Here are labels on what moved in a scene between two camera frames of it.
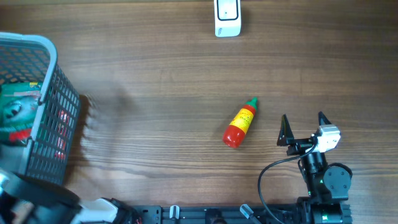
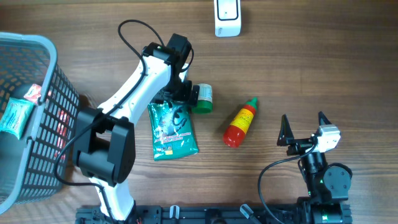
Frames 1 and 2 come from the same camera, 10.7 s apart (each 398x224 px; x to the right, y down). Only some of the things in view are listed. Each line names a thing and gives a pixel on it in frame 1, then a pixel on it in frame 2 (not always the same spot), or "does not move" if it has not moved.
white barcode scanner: x=227 y=18 does not move
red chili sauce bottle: x=234 y=135 does not move
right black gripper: x=285 y=136 does not move
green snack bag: x=19 y=102 → x=172 y=130
